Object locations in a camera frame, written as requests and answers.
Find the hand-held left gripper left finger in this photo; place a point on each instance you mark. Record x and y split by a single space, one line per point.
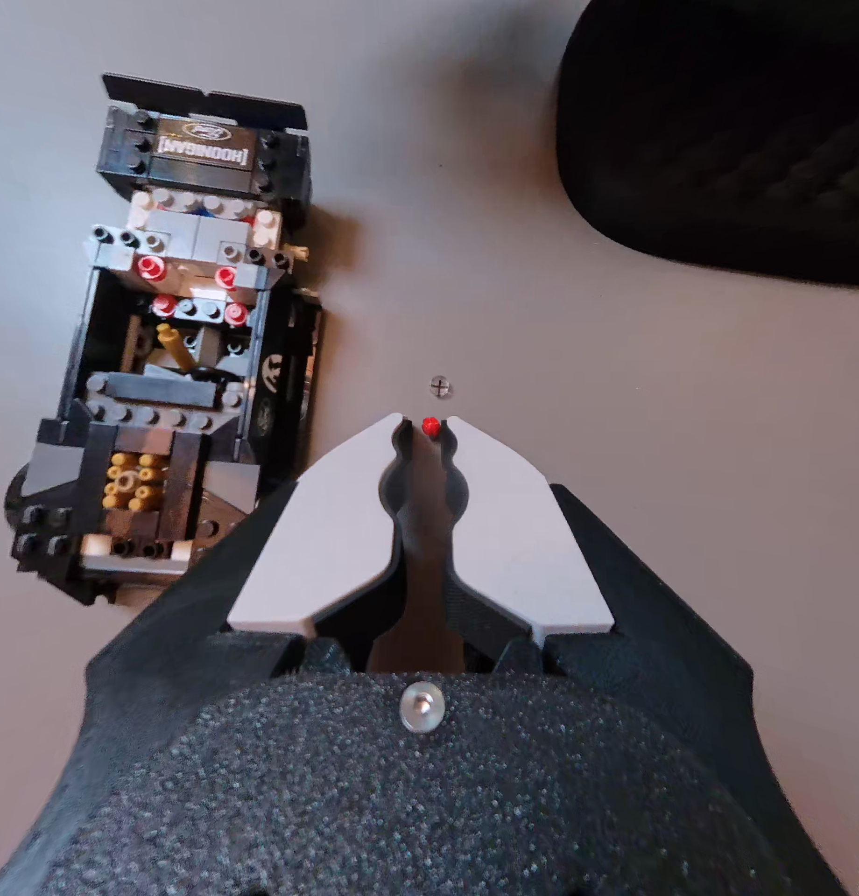
325 546

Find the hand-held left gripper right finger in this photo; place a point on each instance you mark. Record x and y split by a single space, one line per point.
528 553

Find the tiny red round lego stud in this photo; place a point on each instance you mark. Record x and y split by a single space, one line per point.
431 426

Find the lego car model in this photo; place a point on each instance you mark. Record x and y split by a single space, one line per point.
164 364

